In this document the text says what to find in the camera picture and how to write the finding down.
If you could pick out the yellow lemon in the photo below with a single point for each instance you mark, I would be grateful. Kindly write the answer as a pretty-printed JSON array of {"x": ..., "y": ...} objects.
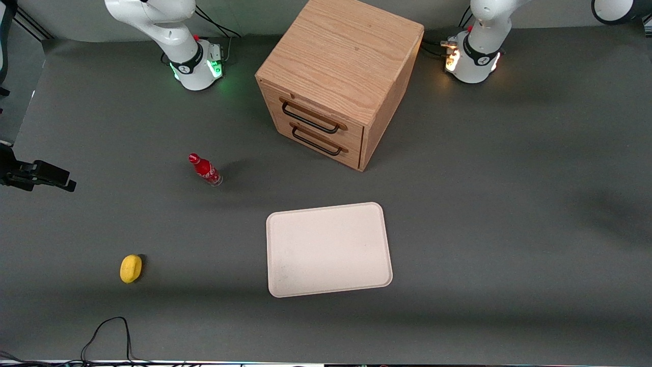
[{"x": 130, "y": 268}]

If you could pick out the oak drawer front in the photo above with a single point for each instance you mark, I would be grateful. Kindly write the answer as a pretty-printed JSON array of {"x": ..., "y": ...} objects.
[
  {"x": 351, "y": 131},
  {"x": 351, "y": 155}
]

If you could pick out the red cola bottle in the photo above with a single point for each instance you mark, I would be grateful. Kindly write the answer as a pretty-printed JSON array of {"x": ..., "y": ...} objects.
[{"x": 206, "y": 171}]

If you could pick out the cream rectangular tray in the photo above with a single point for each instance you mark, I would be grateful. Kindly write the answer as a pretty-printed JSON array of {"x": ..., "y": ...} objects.
[{"x": 328, "y": 250}]

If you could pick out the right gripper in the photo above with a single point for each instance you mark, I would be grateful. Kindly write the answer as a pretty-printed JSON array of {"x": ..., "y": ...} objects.
[{"x": 11, "y": 169}]

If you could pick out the oak wooden drawer cabinet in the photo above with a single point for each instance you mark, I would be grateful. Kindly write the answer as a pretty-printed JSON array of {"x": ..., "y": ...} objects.
[{"x": 341, "y": 51}]

